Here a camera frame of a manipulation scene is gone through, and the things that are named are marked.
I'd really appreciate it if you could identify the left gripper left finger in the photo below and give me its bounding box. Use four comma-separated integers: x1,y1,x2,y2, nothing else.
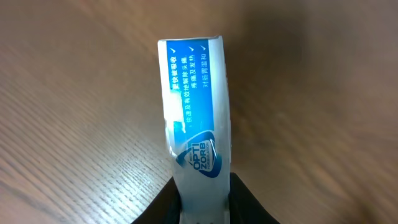
131,177,181,224

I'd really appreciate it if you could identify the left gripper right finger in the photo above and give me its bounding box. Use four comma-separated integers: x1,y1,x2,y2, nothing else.
229,172,279,224

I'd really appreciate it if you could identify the white blue Panadol box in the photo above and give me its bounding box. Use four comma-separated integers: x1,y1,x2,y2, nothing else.
157,36,231,224

